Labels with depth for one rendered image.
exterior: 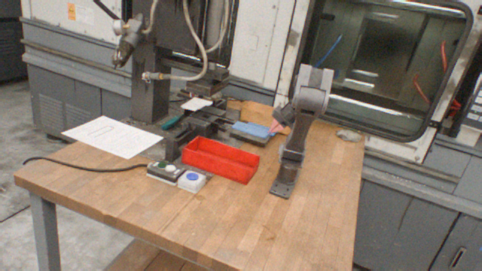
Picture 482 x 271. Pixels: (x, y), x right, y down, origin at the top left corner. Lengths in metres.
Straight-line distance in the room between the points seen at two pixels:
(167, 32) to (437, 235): 1.65
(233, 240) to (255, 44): 1.24
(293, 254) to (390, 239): 1.25
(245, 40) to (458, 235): 1.48
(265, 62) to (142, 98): 0.76
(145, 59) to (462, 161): 1.49
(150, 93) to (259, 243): 0.78
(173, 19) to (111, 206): 0.69
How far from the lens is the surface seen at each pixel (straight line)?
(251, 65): 1.96
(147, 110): 1.48
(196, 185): 1.07
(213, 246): 0.93
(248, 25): 1.94
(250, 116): 1.60
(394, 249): 2.20
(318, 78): 1.02
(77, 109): 2.86
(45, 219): 1.28
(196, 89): 1.28
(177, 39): 1.33
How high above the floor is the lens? 1.54
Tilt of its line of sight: 26 degrees down
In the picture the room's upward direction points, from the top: 10 degrees clockwise
